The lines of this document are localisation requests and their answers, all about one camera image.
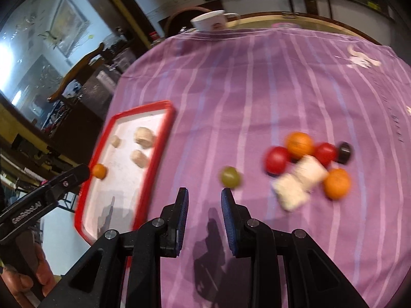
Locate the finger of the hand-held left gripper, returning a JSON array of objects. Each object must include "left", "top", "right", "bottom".
[{"left": 40, "top": 163, "right": 91, "bottom": 204}]

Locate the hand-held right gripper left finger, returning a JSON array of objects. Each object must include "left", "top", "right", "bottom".
[{"left": 39, "top": 187, "right": 190, "bottom": 308}]

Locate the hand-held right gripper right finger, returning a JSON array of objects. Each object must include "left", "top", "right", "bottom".
[{"left": 221, "top": 188, "right": 370, "bottom": 308}]

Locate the small orange kumquat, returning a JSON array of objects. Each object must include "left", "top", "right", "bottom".
[{"left": 91, "top": 163, "right": 107, "bottom": 180}]

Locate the green grape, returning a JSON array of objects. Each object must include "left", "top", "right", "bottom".
[{"left": 219, "top": 166, "right": 241, "bottom": 188}]

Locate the red-rimmed white tray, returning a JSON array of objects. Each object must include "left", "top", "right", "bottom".
[{"left": 74, "top": 100, "right": 176, "bottom": 244}]

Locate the white foam block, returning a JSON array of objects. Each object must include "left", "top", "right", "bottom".
[
  {"left": 272, "top": 173, "right": 310, "bottom": 212},
  {"left": 294, "top": 155, "right": 329, "bottom": 193}
]

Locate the red tomato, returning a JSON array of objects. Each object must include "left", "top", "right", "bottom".
[
  {"left": 265, "top": 146, "right": 291, "bottom": 175},
  {"left": 314, "top": 142, "right": 338, "bottom": 167}
]

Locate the orange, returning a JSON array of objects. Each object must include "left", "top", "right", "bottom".
[
  {"left": 323, "top": 168, "right": 351, "bottom": 199},
  {"left": 286, "top": 131, "right": 315, "bottom": 159}
]

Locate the small black fruit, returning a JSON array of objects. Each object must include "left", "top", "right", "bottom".
[{"left": 337, "top": 141, "right": 353, "bottom": 165}]

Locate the person's left hand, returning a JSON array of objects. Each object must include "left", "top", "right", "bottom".
[{"left": 0, "top": 231, "right": 58, "bottom": 308}]

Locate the medium cork piece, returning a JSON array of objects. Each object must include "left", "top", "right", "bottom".
[{"left": 130, "top": 149, "right": 149, "bottom": 168}]

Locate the large cork piece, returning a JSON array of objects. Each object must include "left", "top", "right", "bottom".
[{"left": 134, "top": 127, "right": 156, "bottom": 149}]

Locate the dark framed picture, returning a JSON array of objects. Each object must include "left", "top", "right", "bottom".
[{"left": 11, "top": 54, "right": 65, "bottom": 119}]

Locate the wooden chair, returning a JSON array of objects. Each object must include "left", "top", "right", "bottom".
[{"left": 48, "top": 42, "right": 106, "bottom": 101}]

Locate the purple striped tablecloth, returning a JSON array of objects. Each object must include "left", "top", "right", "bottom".
[{"left": 109, "top": 27, "right": 411, "bottom": 308}]

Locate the large framed picture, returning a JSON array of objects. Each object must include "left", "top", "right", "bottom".
[{"left": 48, "top": 0, "right": 90, "bottom": 58}]

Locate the white cup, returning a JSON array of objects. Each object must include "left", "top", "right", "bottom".
[{"left": 190, "top": 9, "right": 241, "bottom": 32}]

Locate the wicker basket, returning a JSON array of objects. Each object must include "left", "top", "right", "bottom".
[{"left": 164, "top": 6, "right": 212, "bottom": 37}]

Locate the white counter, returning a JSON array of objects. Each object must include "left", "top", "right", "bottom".
[{"left": 205, "top": 0, "right": 395, "bottom": 23}]

